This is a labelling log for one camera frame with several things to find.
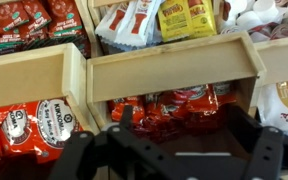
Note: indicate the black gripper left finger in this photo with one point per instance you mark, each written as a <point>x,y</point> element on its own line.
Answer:
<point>84,156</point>

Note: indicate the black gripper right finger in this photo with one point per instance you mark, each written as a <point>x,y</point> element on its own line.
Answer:
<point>264,153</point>

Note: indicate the white peanut butter sachet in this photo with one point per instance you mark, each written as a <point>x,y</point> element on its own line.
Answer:
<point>284,110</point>

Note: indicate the red ketchup sachet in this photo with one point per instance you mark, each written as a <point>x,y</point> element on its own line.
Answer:
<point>224,92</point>
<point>199,98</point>
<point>165,105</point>
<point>127,108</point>

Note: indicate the bamboo tray, peanut butter sachets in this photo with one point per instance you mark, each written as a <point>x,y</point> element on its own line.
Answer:
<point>280,60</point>

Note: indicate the bamboo tray, soy sauce sachets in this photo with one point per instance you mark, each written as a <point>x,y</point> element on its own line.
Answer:
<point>24,76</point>

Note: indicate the bamboo tray, red ketchup sachets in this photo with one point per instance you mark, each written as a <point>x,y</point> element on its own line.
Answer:
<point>170,66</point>

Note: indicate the white ketchup sachet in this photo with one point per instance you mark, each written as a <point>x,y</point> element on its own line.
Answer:
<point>110,23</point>
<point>139,21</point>

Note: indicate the bamboo tray, mustard sachets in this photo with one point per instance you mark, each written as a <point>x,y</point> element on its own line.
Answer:
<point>91,20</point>

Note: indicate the red sriracha sachet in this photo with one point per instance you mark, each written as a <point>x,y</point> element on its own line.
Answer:
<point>9,16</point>
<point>64,18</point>
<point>35,15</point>

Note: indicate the yellow mustard sachet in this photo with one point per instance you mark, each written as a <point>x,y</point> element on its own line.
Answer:
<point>203,16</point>
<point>175,20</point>

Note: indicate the striped lid creamer cup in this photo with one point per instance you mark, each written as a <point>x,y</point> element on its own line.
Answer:
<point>287,28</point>

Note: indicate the white creamer cup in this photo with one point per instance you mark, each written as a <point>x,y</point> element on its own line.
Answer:
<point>265,6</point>
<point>249,20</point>

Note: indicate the dark red sauce packets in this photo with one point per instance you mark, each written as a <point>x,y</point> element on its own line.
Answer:
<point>84,13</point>

